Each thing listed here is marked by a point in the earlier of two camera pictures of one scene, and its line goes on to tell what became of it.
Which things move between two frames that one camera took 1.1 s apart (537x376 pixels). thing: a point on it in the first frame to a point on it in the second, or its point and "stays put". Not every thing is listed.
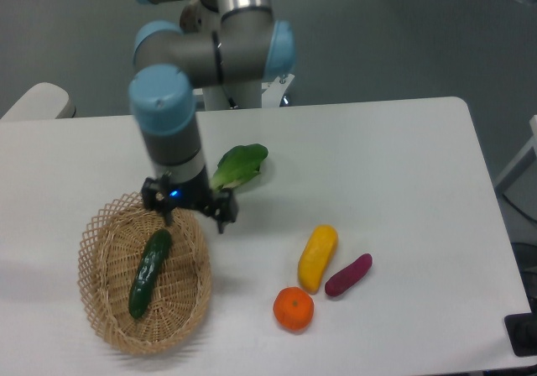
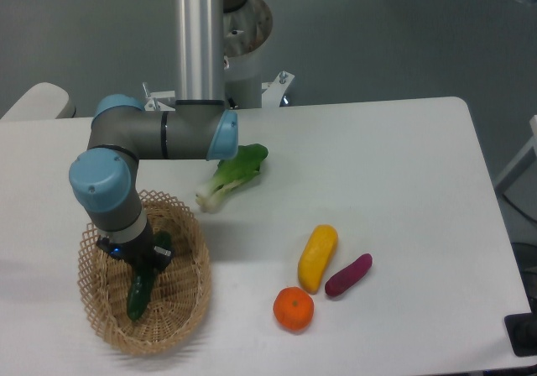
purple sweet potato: x=348 y=276 stays put
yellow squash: x=316 y=257 stays put
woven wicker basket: x=145 y=284 stays put
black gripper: x=160 y=195 to x=140 y=253
